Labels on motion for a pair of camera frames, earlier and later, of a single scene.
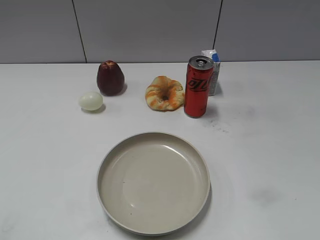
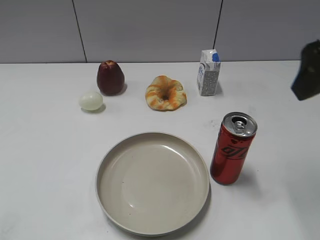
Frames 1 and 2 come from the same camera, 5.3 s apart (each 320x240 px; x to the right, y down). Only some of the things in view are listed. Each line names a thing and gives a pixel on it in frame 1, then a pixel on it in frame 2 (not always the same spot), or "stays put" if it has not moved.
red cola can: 198,76 -> 233,143
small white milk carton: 216,58 stays put
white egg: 91,101 stays put
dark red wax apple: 110,78 stays put
